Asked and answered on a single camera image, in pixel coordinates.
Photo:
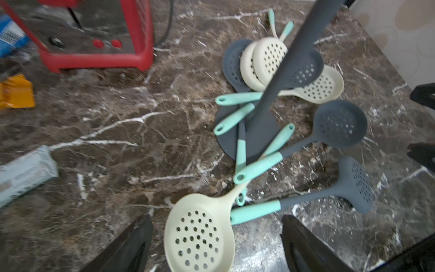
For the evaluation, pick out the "grey skimmer teal handle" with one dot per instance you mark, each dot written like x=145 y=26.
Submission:
x=304 y=75

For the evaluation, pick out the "grey skimmer front side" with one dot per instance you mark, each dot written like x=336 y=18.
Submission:
x=352 y=184

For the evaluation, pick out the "cream skimmer upper pile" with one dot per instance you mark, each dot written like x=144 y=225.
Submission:
x=269 y=53

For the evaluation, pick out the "blue snack packet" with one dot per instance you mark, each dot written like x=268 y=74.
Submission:
x=12 y=36

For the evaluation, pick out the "grey skimmer under pile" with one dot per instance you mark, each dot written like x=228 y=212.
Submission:
x=231 y=66

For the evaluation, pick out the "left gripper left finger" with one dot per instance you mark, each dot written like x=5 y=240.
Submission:
x=128 y=252

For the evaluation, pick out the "cream skimmer under grey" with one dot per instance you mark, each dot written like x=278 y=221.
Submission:
x=327 y=87

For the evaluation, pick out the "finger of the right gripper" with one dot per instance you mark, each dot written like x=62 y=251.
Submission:
x=424 y=95
x=424 y=154

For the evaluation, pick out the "grey utensil rack stand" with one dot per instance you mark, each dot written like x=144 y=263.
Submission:
x=260 y=126

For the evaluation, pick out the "red chrome toaster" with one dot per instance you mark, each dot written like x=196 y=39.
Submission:
x=87 y=34

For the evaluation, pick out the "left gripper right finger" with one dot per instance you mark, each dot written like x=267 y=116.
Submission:
x=304 y=252

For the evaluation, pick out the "orange snack packet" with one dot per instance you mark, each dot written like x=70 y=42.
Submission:
x=17 y=92

